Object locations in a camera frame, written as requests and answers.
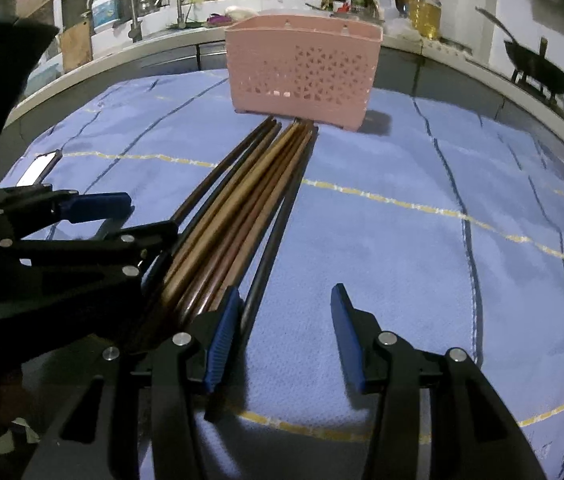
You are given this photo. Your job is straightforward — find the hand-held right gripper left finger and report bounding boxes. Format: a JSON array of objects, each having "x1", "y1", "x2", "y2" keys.
[{"x1": 22, "y1": 286, "x2": 245, "y2": 480}]

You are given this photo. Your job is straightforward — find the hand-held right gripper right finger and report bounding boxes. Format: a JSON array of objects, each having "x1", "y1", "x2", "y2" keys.
[{"x1": 331, "y1": 283, "x2": 548, "y2": 480}]

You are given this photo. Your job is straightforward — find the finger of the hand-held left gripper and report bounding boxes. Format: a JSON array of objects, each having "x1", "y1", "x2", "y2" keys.
[
  {"x1": 0, "y1": 186, "x2": 134, "y2": 243},
  {"x1": 0, "y1": 220, "x2": 179, "y2": 293}
]

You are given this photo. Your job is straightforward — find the bundle of wooden chopsticks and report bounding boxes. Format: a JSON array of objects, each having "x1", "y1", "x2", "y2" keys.
[{"x1": 126, "y1": 116, "x2": 320, "y2": 423}]

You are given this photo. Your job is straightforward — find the pink perforated plastic basket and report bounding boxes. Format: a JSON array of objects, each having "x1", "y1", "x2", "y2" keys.
[{"x1": 224, "y1": 14, "x2": 383, "y2": 133}]

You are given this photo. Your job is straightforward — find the smartphone with white screen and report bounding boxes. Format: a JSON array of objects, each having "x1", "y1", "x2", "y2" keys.
[{"x1": 14, "y1": 149, "x2": 63, "y2": 189}]

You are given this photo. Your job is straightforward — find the blue checked cloth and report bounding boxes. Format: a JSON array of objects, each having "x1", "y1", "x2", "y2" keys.
[{"x1": 0, "y1": 67, "x2": 564, "y2": 480}]

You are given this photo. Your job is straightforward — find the wooden cutting board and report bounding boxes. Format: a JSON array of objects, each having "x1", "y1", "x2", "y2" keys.
[{"x1": 60, "y1": 22, "x2": 94, "y2": 74}]

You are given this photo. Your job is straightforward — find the blue detergent jug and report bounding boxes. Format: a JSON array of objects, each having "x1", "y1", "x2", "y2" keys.
[{"x1": 90, "y1": 0, "x2": 124, "y2": 36}]

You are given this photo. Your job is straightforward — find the yellow cooking oil bottle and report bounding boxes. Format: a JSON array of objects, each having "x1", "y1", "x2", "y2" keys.
[{"x1": 407, "y1": 0, "x2": 444, "y2": 41}]

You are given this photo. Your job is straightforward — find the black wok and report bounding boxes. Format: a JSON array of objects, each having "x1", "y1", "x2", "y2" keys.
[{"x1": 475, "y1": 6, "x2": 564, "y2": 97}]

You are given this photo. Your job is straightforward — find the white plastic jug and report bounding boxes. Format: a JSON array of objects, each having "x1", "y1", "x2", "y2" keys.
[{"x1": 372, "y1": 0, "x2": 403, "y2": 25}]

